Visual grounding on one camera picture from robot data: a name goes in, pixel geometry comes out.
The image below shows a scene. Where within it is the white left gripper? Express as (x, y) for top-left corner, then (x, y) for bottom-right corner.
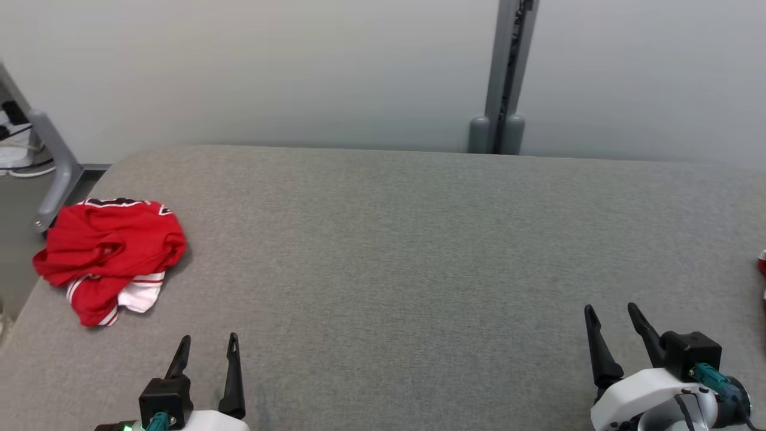
(165, 333), (251, 431)

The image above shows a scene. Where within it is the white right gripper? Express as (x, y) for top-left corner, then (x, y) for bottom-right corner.
(584, 303), (698, 431)

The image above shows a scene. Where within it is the red jersey with white sleeves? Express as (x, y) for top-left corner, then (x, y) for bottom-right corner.
(33, 198), (187, 327)

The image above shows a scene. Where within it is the white sneaker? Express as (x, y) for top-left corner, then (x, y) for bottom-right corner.
(7, 159), (57, 179)
(0, 123), (37, 172)

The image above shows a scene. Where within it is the right thin black gripper cable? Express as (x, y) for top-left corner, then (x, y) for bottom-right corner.
(673, 392), (698, 431)

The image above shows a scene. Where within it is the grey metal frame leg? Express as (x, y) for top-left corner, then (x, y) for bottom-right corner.
(0, 60), (84, 234)

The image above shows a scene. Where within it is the grey partition post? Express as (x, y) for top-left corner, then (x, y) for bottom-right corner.
(468, 0), (540, 155)

